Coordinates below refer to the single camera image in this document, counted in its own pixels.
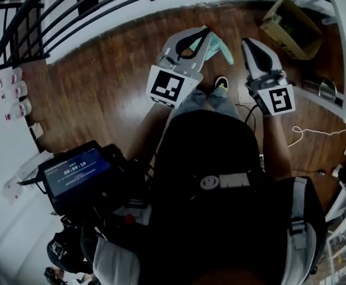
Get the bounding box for clear red-label water bottle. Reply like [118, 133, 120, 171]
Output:
[0, 81, 28, 100]
[5, 98, 33, 121]
[0, 66, 25, 86]

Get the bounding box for white cable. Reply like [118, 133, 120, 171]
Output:
[287, 124, 346, 148]

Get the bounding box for person's black yellow shoe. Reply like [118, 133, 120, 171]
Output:
[213, 75, 229, 92]

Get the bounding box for shiny metal pot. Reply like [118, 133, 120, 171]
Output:
[318, 78, 338, 99]

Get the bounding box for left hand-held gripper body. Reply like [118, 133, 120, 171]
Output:
[145, 55, 204, 110]

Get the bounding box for grey left shoulder strap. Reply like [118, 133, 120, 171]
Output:
[92, 236, 141, 285]

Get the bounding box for white shelf rack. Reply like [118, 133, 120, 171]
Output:
[324, 182, 346, 285]

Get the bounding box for person's right forearm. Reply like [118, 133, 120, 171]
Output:
[262, 113, 294, 183]

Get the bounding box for black tablet screen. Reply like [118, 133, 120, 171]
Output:
[37, 140, 123, 207]

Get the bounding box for black printed bag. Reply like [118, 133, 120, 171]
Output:
[46, 230, 93, 276]

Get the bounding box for small white box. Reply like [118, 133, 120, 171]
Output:
[29, 122, 45, 139]

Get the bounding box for black cable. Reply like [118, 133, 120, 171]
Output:
[243, 104, 259, 130]

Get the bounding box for open cardboard box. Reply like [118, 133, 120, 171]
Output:
[259, 0, 324, 61]

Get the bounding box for grey right shoulder strap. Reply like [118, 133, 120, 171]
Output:
[281, 176, 319, 285]

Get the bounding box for clear plastic package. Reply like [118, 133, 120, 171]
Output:
[2, 153, 55, 201]

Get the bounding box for black equipment rig with cables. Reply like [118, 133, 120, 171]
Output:
[51, 143, 162, 249]

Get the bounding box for person's grey jeans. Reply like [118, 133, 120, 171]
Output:
[172, 86, 242, 121]

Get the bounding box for person's left forearm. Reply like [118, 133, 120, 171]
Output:
[125, 102, 174, 163]

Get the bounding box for grey shoulder strap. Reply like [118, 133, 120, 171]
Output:
[281, 176, 319, 285]
[92, 236, 141, 285]

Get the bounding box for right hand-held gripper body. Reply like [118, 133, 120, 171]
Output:
[246, 69, 296, 118]

